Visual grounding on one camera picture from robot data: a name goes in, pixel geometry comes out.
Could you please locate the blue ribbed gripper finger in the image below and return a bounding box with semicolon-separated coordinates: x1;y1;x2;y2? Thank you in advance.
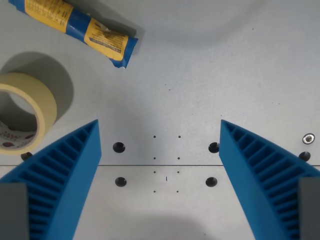
0;119;103;240
218;119;320;240

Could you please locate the blue bag with yellow labels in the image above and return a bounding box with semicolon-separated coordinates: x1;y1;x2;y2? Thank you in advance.
8;0;139;69

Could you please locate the silver screw head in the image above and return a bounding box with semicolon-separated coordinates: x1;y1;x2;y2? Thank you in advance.
302;133;316;145

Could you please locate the beige masking tape roll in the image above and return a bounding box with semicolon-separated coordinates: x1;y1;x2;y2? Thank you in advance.
0;72;58;156

